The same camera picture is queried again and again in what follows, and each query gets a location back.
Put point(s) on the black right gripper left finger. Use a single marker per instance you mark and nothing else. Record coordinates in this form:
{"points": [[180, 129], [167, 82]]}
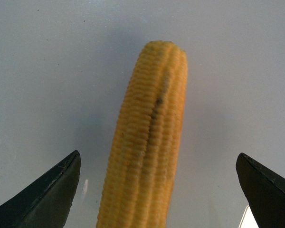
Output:
{"points": [[46, 202]]}

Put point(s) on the yellow corn cob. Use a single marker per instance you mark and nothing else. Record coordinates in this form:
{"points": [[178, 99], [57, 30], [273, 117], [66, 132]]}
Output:
{"points": [[144, 154]]}

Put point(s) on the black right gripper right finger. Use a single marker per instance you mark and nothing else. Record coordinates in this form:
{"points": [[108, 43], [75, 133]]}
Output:
{"points": [[264, 191]]}

